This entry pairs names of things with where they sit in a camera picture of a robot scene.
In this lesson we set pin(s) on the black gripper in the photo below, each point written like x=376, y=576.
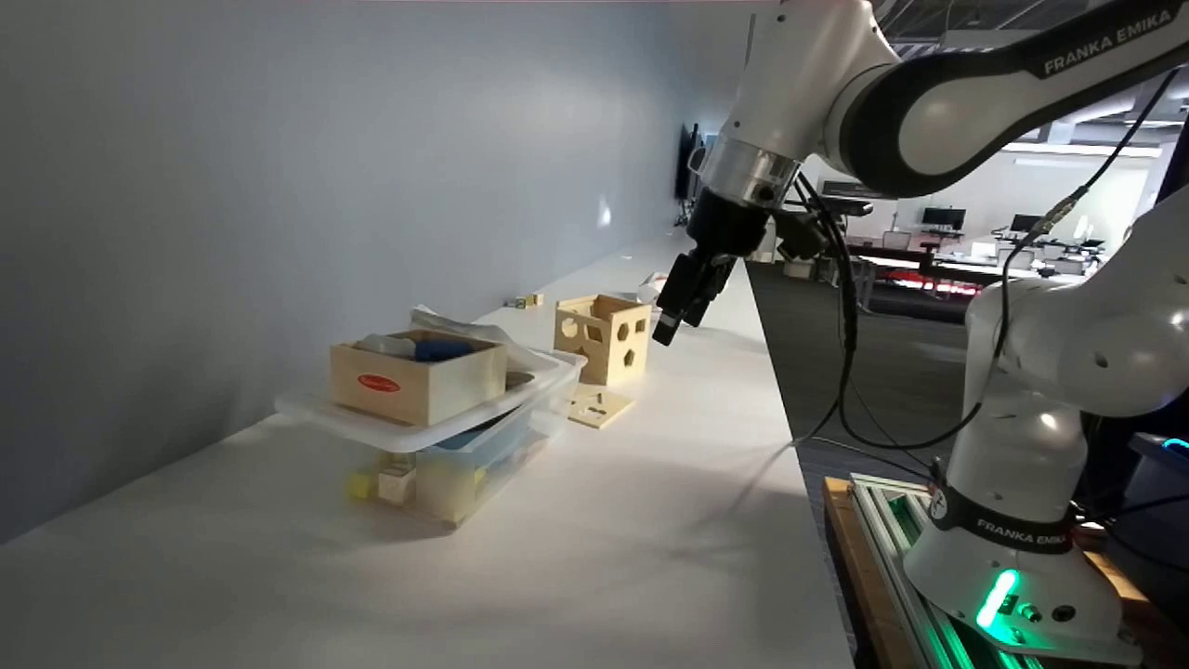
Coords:
x=731, y=223

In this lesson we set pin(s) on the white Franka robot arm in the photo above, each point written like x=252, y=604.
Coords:
x=1066, y=356

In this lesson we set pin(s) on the wooden shape sorter cube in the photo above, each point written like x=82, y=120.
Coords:
x=604, y=335

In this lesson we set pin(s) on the flat wooden sorter lid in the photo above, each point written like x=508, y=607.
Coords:
x=599, y=405

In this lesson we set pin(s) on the small wooden block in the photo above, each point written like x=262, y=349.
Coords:
x=528, y=297

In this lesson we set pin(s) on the white plastic bin lid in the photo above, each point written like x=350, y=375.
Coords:
x=534, y=371

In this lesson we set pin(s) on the background workbench with equipment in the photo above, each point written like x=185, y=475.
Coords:
x=929, y=266

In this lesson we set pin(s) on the crumpled clear plastic bag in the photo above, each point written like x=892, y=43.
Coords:
x=448, y=327

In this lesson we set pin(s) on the background computer monitor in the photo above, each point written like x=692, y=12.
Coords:
x=943, y=218

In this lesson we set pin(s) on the small cardboard box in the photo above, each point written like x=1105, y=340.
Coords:
x=417, y=375

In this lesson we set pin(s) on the clear plastic bin of blocks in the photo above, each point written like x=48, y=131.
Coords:
x=459, y=475

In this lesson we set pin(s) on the yellow toy block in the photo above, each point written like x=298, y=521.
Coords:
x=357, y=487

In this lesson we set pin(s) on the robot base mounting frame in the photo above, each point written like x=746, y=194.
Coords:
x=866, y=581

